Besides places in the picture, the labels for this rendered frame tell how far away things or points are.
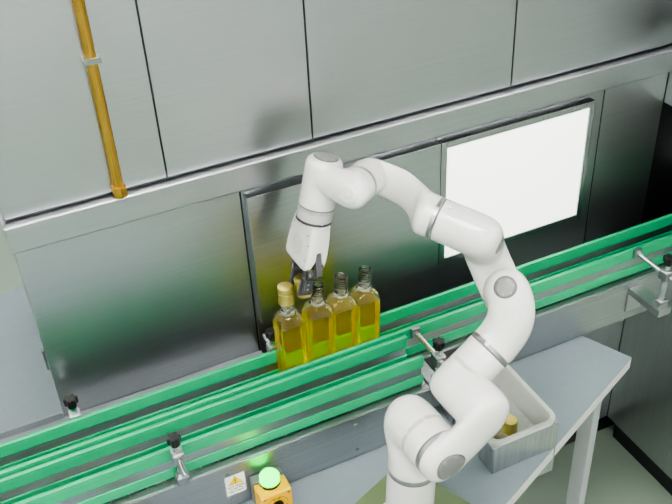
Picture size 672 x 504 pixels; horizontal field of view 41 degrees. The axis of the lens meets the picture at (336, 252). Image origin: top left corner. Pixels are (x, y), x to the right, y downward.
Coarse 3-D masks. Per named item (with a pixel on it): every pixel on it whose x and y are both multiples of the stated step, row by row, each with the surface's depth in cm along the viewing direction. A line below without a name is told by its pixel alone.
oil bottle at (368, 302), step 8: (352, 288) 200; (360, 296) 198; (368, 296) 198; (376, 296) 199; (360, 304) 198; (368, 304) 199; (376, 304) 200; (360, 312) 199; (368, 312) 200; (376, 312) 201; (360, 320) 200; (368, 320) 201; (376, 320) 202; (360, 328) 202; (368, 328) 203; (376, 328) 204; (360, 336) 203; (368, 336) 204; (376, 336) 205
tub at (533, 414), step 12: (504, 372) 214; (504, 384) 216; (516, 384) 211; (516, 396) 212; (528, 396) 207; (516, 408) 212; (528, 408) 208; (540, 408) 204; (528, 420) 209; (540, 420) 205; (552, 420) 199; (528, 432) 196; (492, 444) 195; (504, 444) 195
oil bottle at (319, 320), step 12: (324, 300) 197; (312, 312) 194; (324, 312) 195; (312, 324) 195; (324, 324) 196; (312, 336) 197; (324, 336) 198; (312, 348) 199; (324, 348) 200; (312, 360) 201
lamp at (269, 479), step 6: (264, 468) 190; (270, 468) 190; (264, 474) 188; (270, 474) 188; (276, 474) 189; (264, 480) 188; (270, 480) 188; (276, 480) 188; (264, 486) 188; (270, 486) 188; (276, 486) 189
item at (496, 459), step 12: (444, 408) 213; (540, 432) 199; (552, 432) 201; (516, 444) 197; (528, 444) 199; (540, 444) 201; (552, 444) 203; (480, 456) 202; (492, 456) 196; (504, 456) 198; (516, 456) 200; (528, 456) 202; (492, 468) 198; (504, 468) 200
